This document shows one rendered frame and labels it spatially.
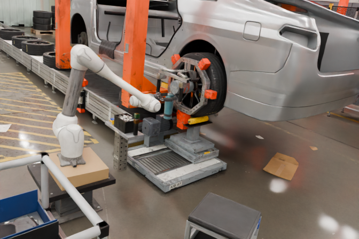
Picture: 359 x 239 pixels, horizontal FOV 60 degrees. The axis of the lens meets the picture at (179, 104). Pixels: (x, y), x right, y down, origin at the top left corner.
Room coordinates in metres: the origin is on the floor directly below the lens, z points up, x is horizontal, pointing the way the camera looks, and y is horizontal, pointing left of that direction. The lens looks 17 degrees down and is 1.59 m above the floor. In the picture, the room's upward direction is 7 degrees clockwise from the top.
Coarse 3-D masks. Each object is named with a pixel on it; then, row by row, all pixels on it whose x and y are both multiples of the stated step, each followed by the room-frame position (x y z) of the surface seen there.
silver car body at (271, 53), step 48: (96, 0) 4.90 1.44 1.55; (192, 0) 3.27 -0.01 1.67; (240, 0) 2.86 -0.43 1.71; (288, 0) 4.29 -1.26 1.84; (96, 48) 4.74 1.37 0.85; (240, 48) 2.74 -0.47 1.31; (288, 48) 2.43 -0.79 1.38; (336, 48) 3.85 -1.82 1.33; (240, 96) 2.67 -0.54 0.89; (288, 96) 2.43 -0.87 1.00; (336, 96) 2.82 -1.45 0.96
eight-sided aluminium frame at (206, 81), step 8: (176, 64) 3.11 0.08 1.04; (192, 64) 2.94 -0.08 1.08; (200, 72) 2.85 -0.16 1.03; (168, 80) 3.18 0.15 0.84; (208, 80) 2.82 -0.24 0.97; (168, 88) 3.17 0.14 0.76; (208, 88) 2.82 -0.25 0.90; (176, 96) 3.14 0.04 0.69; (176, 104) 3.06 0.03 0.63; (200, 104) 2.81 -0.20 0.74; (184, 112) 2.96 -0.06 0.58; (192, 112) 2.88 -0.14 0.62
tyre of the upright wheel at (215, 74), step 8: (184, 56) 3.15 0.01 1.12; (192, 56) 3.07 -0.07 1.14; (200, 56) 3.00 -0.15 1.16; (208, 56) 3.05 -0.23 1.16; (216, 56) 3.11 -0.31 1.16; (216, 64) 2.96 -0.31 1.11; (208, 72) 2.89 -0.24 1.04; (216, 72) 2.88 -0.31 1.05; (224, 72) 2.95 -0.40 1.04; (216, 80) 2.84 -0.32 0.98; (224, 80) 2.92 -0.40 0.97; (216, 88) 2.81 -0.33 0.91; (224, 88) 2.89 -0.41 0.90; (216, 96) 2.82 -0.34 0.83; (224, 96) 2.90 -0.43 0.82; (208, 104) 2.85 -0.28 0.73; (216, 104) 2.86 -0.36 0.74; (200, 112) 2.91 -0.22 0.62; (208, 112) 2.87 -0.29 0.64; (216, 112) 3.00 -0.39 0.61
